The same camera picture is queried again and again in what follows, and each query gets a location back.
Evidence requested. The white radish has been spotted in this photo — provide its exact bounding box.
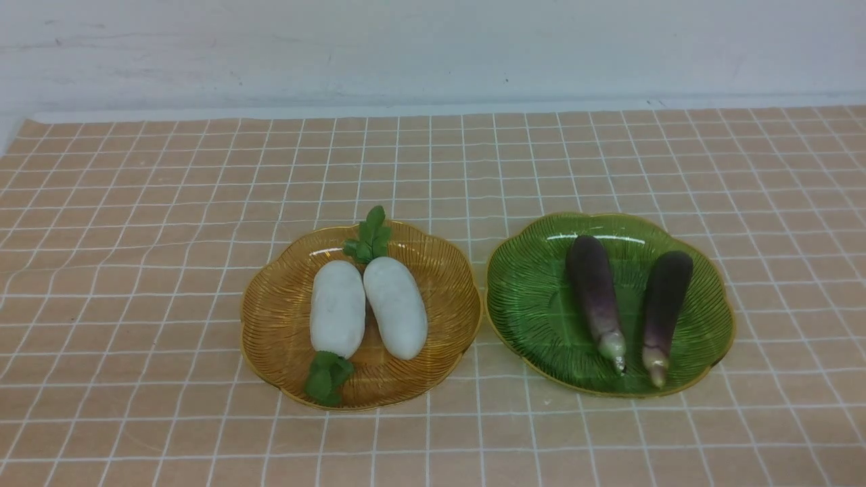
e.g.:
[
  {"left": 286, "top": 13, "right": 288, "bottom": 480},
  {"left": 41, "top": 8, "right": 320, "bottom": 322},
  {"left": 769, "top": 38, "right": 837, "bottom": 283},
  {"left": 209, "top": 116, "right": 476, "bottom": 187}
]
[
  {"left": 305, "top": 261, "right": 366, "bottom": 407},
  {"left": 343, "top": 206, "right": 429, "bottom": 361}
]

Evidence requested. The purple eggplant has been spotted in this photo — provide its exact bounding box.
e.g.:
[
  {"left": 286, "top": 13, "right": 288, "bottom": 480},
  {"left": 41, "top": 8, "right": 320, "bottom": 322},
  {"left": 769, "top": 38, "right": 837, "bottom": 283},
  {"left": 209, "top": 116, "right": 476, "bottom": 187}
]
[
  {"left": 641, "top": 250, "right": 693, "bottom": 389},
  {"left": 566, "top": 235, "right": 626, "bottom": 375}
]

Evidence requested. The green glass plate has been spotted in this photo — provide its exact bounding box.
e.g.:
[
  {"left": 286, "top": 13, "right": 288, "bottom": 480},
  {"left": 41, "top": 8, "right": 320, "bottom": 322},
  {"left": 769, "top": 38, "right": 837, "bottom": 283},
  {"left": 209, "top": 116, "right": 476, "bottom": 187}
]
[{"left": 486, "top": 212, "right": 737, "bottom": 400}]

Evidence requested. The amber glass plate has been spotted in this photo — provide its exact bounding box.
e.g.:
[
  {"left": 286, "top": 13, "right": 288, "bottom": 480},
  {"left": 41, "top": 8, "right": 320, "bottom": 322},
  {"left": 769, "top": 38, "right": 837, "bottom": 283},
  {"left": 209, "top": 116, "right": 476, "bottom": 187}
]
[{"left": 240, "top": 220, "right": 483, "bottom": 412}]

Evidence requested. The orange checkered tablecloth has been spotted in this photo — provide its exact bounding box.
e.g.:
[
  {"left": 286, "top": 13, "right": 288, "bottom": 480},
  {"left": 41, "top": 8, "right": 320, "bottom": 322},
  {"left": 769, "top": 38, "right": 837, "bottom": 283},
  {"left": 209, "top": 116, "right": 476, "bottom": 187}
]
[{"left": 1, "top": 107, "right": 865, "bottom": 486}]

